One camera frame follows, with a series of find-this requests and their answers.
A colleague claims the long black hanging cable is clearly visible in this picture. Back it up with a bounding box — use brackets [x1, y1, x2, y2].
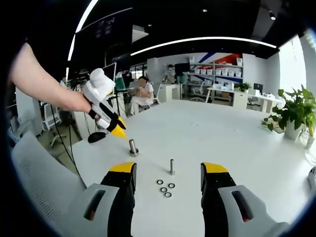
[50, 103, 86, 181]

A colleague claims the white mesh swivel chair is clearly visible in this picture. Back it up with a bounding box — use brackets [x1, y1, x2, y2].
[191, 82, 205, 102]

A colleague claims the storage shelf with white bins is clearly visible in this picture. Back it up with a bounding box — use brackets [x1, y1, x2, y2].
[189, 57, 244, 99]

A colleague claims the white office chair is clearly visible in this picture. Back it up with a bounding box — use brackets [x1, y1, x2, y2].
[148, 83, 162, 109]

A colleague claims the long curved ceiling light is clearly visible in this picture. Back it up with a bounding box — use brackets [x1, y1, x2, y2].
[130, 37, 277, 56]

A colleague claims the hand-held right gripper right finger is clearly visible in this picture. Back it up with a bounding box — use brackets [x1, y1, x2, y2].
[200, 161, 293, 237]

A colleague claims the small green desk plant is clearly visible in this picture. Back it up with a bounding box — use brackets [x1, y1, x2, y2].
[234, 82, 252, 93]

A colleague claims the grey mesh office chair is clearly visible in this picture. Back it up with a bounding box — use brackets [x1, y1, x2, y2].
[11, 130, 88, 237]

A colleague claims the green board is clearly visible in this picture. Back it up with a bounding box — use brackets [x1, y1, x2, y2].
[115, 76, 127, 91]

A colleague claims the black computer mouse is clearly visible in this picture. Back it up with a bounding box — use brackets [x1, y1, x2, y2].
[87, 132, 108, 144]

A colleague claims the large green potted plant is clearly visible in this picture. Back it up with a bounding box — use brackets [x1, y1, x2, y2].
[261, 85, 316, 135]

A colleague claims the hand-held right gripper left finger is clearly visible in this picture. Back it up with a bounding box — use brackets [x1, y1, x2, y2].
[60, 161, 138, 237]

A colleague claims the white plant pot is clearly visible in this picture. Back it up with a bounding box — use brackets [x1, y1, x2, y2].
[285, 119, 305, 141]

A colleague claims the white desk with cabinets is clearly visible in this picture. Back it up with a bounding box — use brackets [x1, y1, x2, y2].
[206, 86, 283, 113]

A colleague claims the thick steel threaded stud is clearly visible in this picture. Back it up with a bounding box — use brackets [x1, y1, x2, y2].
[128, 139, 139, 158]

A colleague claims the white controller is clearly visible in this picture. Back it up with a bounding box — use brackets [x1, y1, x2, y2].
[308, 166, 316, 191]

